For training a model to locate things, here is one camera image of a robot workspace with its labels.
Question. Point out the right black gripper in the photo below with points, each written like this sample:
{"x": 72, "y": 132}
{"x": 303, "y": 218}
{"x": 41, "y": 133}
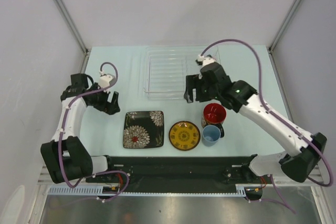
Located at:
{"x": 193, "y": 82}

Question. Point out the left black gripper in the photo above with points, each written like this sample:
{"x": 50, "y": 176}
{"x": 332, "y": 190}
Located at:
{"x": 110, "y": 108}

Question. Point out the white wire dish rack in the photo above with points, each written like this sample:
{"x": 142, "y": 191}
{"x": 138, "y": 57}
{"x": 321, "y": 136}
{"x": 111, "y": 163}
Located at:
{"x": 166, "y": 70}

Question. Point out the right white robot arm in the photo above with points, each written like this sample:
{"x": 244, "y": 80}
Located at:
{"x": 301, "y": 148}

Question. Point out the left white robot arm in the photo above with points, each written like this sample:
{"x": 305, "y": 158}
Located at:
{"x": 65, "y": 156}

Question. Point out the black floral square plate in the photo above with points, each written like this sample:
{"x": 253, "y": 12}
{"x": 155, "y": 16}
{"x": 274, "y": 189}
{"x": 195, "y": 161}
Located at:
{"x": 143, "y": 129}

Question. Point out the red black mug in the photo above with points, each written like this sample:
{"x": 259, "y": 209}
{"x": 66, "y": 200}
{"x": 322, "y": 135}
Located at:
{"x": 214, "y": 114}

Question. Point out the yellow round saucer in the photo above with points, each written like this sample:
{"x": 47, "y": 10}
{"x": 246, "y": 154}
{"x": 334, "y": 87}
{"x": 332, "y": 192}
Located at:
{"x": 184, "y": 135}

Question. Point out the light blue cup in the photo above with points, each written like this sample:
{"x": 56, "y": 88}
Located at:
{"x": 210, "y": 135}

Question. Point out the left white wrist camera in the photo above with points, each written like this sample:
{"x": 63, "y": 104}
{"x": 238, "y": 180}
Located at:
{"x": 106, "y": 81}

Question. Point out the white slotted cable duct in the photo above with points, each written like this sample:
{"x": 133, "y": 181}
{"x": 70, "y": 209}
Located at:
{"x": 108, "y": 191}

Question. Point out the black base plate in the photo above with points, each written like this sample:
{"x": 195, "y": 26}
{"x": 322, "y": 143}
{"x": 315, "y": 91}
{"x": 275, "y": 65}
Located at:
{"x": 178, "y": 172}

